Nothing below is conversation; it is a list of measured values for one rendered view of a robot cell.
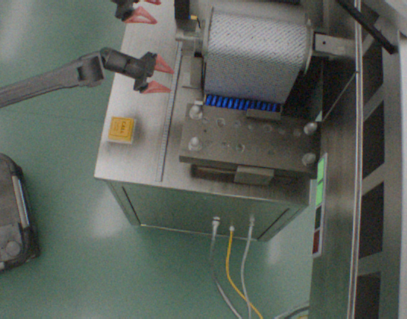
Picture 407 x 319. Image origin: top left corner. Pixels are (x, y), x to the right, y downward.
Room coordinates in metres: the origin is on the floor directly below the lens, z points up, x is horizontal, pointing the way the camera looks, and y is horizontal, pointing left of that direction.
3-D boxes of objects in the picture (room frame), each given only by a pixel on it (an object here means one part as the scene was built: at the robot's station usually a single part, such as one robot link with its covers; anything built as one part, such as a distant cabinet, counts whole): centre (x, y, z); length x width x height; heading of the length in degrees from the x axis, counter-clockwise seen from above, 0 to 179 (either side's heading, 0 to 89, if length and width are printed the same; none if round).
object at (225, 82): (0.61, -0.08, 1.11); 0.23 x 0.01 x 0.18; 91
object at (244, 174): (0.40, -0.14, 0.96); 0.10 x 0.03 x 0.11; 91
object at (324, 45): (0.68, -0.25, 1.28); 0.06 x 0.05 x 0.02; 91
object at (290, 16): (0.79, -0.08, 1.17); 0.26 x 0.12 x 0.12; 91
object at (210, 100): (0.59, -0.08, 1.03); 0.21 x 0.04 x 0.03; 91
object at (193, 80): (0.71, 0.09, 1.05); 0.06 x 0.05 x 0.31; 91
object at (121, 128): (0.51, 0.27, 0.91); 0.07 x 0.07 x 0.02; 1
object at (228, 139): (0.50, -0.12, 1.00); 0.40 x 0.16 x 0.06; 91
